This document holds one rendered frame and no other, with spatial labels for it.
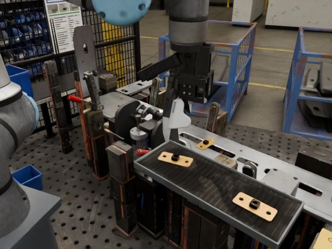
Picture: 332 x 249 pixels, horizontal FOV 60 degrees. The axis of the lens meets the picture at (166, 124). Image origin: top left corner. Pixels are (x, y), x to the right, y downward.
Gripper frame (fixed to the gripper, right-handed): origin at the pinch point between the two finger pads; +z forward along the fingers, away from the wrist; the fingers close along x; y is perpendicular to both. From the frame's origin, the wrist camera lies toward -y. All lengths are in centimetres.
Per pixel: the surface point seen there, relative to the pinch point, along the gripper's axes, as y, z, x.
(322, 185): 39, 26, 26
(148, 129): -13.3, 10.2, 11.5
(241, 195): 17.8, 9.5, -6.8
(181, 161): 1.7, 9.5, -0.5
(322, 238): 33.2, 9.8, -12.0
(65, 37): -94, 3, 73
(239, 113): -19, 126, 265
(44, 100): -83, 24, 38
